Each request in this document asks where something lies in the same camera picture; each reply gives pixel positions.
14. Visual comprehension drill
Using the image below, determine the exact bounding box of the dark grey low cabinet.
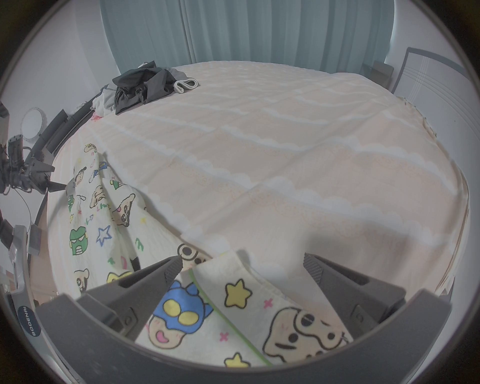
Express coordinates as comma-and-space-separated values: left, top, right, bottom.
34, 97, 94, 154

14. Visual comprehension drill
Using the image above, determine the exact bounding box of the blue-green curtain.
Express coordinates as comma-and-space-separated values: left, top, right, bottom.
180, 0, 396, 74
99, 0, 196, 76

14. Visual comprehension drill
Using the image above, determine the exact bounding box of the white round object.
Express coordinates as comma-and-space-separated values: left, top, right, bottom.
20, 107, 46, 142

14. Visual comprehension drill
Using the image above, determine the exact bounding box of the grey garment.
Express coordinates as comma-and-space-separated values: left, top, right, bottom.
170, 67, 199, 94

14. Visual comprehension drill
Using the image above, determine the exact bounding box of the white printed pyjama top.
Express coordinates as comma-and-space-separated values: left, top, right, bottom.
52, 142, 355, 368

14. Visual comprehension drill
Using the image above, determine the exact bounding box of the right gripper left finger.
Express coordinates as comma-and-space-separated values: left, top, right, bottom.
77, 256, 183, 344

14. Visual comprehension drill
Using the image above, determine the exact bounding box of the grey bedside table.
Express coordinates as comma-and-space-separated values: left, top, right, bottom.
362, 61, 394, 89

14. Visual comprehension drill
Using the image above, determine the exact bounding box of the white grey blue knit sweater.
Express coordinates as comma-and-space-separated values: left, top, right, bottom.
92, 84, 117, 115

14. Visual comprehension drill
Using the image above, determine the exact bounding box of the bed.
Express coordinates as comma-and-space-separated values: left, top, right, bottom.
28, 47, 480, 370

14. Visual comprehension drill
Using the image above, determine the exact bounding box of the black garment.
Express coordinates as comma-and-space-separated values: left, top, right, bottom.
112, 60, 177, 115

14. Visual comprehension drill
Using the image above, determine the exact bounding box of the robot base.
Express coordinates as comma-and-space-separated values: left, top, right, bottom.
0, 221, 53, 384

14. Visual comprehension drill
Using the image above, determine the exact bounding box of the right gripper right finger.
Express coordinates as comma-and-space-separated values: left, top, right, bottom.
303, 253, 406, 343

